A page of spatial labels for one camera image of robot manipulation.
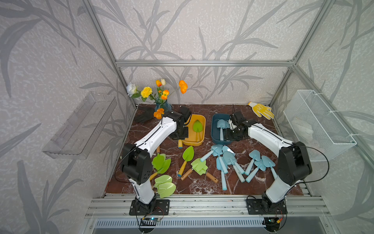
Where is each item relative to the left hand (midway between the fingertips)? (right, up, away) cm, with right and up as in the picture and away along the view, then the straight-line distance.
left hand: (183, 137), depth 85 cm
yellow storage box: (+5, -4, +11) cm, 12 cm away
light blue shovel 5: (+23, -24, -5) cm, 33 cm away
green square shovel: (+10, -18, +1) cm, 20 cm away
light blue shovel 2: (+21, -9, +7) cm, 24 cm away
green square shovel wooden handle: (+16, -22, -3) cm, 28 cm away
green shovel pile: (-12, -19, +1) cm, 23 cm away
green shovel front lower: (-12, -24, -3) cm, 27 cm away
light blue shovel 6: (+45, -12, +6) cm, 47 cm away
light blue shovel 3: (+28, -8, +8) cm, 30 cm away
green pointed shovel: (+3, -12, +7) cm, 14 cm away
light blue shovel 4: (+23, -17, +1) cm, 28 cm away
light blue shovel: (+26, +7, +20) cm, 34 cm away
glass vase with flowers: (-16, +20, +15) cm, 30 cm away
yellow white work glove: (+61, +18, +34) cm, 72 cm away
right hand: (+27, 0, +6) cm, 28 cm away
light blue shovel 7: (+47, -17, +1) cm, 50 cm away
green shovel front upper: (-11, -22, -1) cm, 25 cm away
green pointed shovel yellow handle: (-1, -3, -3) cm, 5 cm away
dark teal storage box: (+22, +2, +18) cm, 29 cm away
